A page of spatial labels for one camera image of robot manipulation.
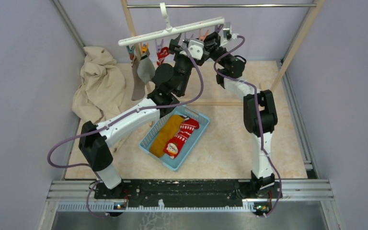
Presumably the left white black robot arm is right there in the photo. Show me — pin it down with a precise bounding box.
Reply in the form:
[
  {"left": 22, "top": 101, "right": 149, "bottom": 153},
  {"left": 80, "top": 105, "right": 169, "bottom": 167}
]
[{"left": 78, "top": 39, "right": 209, "bottom": 198}]

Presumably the teal clothes clip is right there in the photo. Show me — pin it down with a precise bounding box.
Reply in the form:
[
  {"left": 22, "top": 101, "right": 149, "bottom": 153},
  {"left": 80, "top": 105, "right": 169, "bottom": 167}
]
[{"left": 126, "top": 45, "right": 135, "bottom": 55}]

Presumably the purple cable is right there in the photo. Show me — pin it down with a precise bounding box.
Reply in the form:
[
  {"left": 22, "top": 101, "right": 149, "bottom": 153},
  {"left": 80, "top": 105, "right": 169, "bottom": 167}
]
[
  {"left": 213, "top": 34, "right": 283, "bottom": 218},
  {"left": 46, "top": 46, "right": 205, "bottom": 219}
]

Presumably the white plastic clip hanger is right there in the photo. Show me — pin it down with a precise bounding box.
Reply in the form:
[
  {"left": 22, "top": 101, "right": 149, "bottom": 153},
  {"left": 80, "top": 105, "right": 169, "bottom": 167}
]
[{"left": 118, "top": 2, "right": 225, "bottom": 46}]

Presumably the red white striped sock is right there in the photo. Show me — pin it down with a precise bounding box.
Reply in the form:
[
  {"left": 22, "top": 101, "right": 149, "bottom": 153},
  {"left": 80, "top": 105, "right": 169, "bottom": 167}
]
[{"left": 156, "top": 47, "right": 170, "bottom": 66}]

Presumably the wooden clothes rack frame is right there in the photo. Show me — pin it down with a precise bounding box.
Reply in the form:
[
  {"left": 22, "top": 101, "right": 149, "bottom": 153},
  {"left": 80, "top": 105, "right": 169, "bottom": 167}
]
[{"left": 120, "top": 0, "right": 327, "bottom": 127}]

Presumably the red Santa Christmas sock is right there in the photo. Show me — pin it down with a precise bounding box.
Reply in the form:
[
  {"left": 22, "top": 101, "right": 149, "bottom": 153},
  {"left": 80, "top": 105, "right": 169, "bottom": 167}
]
[{"left": 163, "top": 117, "right": 200, "bottom": 159}]

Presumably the blue plastic basket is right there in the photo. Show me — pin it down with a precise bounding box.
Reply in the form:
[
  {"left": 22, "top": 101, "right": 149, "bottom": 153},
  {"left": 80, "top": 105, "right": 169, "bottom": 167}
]
[{"left": 139, "top": 105, "right": 210, "bottom": 171}]

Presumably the mustard yellow sock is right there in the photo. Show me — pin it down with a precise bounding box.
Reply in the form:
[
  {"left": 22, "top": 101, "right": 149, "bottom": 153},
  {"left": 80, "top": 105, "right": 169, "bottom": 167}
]
[{"left": 149, "top": 115, "right": 185, "bottom": 158}]

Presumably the orange clothes clip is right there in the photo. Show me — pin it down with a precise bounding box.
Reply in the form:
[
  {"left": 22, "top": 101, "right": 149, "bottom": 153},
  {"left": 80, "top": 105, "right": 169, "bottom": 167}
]
[{"left": 140, "top": 43, "right": 149, "bottom": 55}]

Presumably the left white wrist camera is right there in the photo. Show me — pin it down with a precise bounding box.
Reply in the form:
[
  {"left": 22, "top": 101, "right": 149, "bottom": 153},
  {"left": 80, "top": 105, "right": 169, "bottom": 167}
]
[{"left": 187, "top": 39, "right": 204, "bottom": 60}]

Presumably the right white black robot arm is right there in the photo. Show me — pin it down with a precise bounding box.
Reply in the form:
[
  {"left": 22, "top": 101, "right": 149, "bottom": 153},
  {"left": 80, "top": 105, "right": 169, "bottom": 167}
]
[{"left": 204, "top": 32, "right": 278, "bottom": 197}]

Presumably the beige crumpled cloth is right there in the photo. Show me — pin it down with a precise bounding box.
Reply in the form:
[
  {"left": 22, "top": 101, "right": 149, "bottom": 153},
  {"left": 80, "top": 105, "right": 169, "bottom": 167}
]
[{"left": 71, "top": 46, "right": 133, "bottom": 134}]

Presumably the grey striped-cuff sock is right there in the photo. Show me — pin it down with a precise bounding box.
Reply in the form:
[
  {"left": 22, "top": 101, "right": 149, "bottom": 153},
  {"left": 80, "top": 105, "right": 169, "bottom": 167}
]
[{"left": 130, "top": 55, "right": 145, "bottom": 101}]

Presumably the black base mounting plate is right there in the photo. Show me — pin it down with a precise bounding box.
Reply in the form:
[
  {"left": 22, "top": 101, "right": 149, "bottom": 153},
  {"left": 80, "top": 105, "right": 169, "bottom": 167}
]
[{"left": 94, "top": 179, "right": 283, "bottom": 208}]

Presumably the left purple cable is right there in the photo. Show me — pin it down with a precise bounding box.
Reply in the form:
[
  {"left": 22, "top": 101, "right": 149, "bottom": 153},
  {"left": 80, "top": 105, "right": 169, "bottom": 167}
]
[{"left": 46, "top": 46, "right": 205, "bottom": 219}]

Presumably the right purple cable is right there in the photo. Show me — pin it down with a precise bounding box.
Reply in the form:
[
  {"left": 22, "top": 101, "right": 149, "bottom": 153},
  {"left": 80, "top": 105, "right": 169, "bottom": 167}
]
[{"left": 213, "top": 34, "right": 283, "bottom": 218}]

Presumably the metal rack rod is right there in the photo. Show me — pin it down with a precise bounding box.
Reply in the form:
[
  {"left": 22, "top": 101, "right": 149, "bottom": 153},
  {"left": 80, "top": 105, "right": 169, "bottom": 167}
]
[{"left": 126, "top": 3, "right": 317, "bottom": 9}]

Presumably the salmon clothes clip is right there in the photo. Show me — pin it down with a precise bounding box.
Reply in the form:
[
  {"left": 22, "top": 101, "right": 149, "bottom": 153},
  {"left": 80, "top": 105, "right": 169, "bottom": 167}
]
[{"left": 198, "top": 29, "right": 209, "bottom": 42}]

